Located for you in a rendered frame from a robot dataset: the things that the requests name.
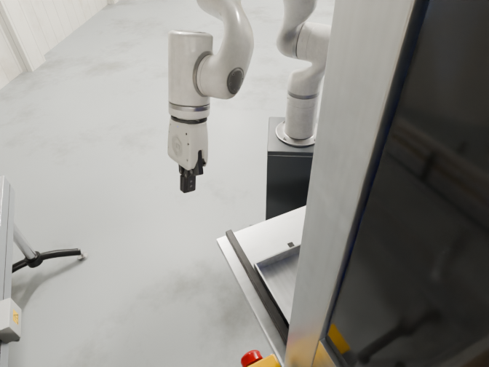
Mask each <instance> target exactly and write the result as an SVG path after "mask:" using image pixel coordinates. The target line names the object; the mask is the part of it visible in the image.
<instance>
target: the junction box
mask: <svg viewBox="0 0 489 367"><path fill-rule="evenodd" d="M20 338H21V308H19V306H18V305H16V303H15V302H14V301H13V300H12V299H11V298H8V299H5V300H2V301H0V340H2V341H3V342H4V343H5V344H8V343H10V342H13V341H15V340H17V339H20Z"/></svg>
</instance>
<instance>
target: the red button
mask: <svg viewBox="0 0 489 367"><path fill-rule="evenodd" d="M261 359H263V357H262V355H261V353H260V352H259V351H258V350H250V351H249V352H246V353H245V354H244V355H243V356H242V358H241V364H242V367H248V366H250V365H252V364H254V363H256V362H258V361H259V360H261Z"/></svg>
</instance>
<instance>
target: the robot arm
mask: <svg viewBox="0 0 489 367"><path fill-rule="evenodd" d="M196 2H197V4H198V5H199V7H200V8H201V9H202V10H203V11H204V12H206V13H207V14H209V15H212V16H213V17H216V18H217V19H219V20H221V21H223V25H224V34H223V40H222V43H221V46H220V49H219V51H218V54H217V55H214V54H213V51H212V46H213V36H212V35H211V34H209V33H206V32H203V31H192V30H172V31H169V32H168V113H169V114H170V115H171V116H170V123H169V130H168V143H167V153H168V156H169V157H170V158H171V159H172V160H174V161H175V162H177V163H178V169H179V173H180V174H182V175H180V190H181V191H182V192H183V193H184V194H185V193H188V192H193V191H195V190H196V176H198V175H203V174H204V171H203V167H205V166H206V165H207V160H208V132H207V122H206V121H207V117H208V116H209V115H210V97H212V98H218V99H222V100H228V99H231V98H233V97H234V96H235V95H236V94H237V93H238V92H239V90H240V88H241V86H242V84H243V81H244V80H245V77H246V74H247V70H248V68H249V65H250V61H251V58H252V55H253V49H254V36H253V30H252V27H251V25H250V21H249V20H248V18H247V16H246V14H245V11H244V10H243V8H242V5H241V0H196ZM317 2H318V0H283V4H284V16H283V19H282V22H281V25H280V27H279V30H278V31H277V35H276V46H277V49H278V51H279V52H280V53H281V54H282V55H284V56H286V57H289V58H294V59H298V60H304V61H308V62H310V63H311V66H309V67H305V68H299V69H297V70H294V71H293V72H291V73H290V75H289V77H288V81H287V100H286V112H285V121H283V122H281V123H280V124H279V125H278V126H277V128H276V136H277V138H278V139H279V140H280V141H281V142H283V143H285V144H287V145H289V146H294V147H307V146H313V145H315V140H316V134H317V123H316V119H317V109H318V103H319V93H320V87H321V83H322V79H323V76H324V75H325V67H326V62H327V52H328V47H329V41H330V31H331V25H325V24H321V23H312V22H307V21H306V20H308V19H309V18H310V17H311V15H312V14H313V12H314V10H315V9H316V7H317Z"/></svg>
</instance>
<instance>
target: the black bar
mask: <svg viewBox="0 0 489 367"><path fill-rule="evenodd" d="M226 236H227V238H228V241H229V242H230V244H231V246H232V248H233V249H234V251H235V253H236V255H237V257H238V259H239V260H240V262H241V264H242V266H243V267H244V270H245V271H246V273H247V275H248V277H249V279H250V281H251V283H252V284H253V286H254V288H255V290H256V291H257V293H258V295H259V297H260V299H261V301H262V302H263V305H264V307H265V308H266V310H267V312H268V313H269V315H270V317H271V319H272V321H273V322H274V325H275V326H276V328H277V330H278V332H279V334H280V336H281V337H282V339H283V341H284V343H285V345H286V346H287V338H288V332H289V329H288V328H287V326H286V324H285V322H284V320H283V319H282V317H281V315H280V314H279V312H278V310H277V308H276V307H275V305H274V303H273V301H272V300H271V298H270V296H269V294H268V293H267V291H266V289H265V288H264V286H263V283H262V282H261V280H260V278H259V277H258V275H257V273H256V272H255V270H254V268H253V266H252V264H251V263H250V261H249V259H248V257H247V256H246V254H245V252H244V251H243V249H242V247H241V245H240V244H239V242H238V240H237V238H236V237H235V235H234V233H233V232H232V230H231V229H230V230H228V231H226Z"/></svg>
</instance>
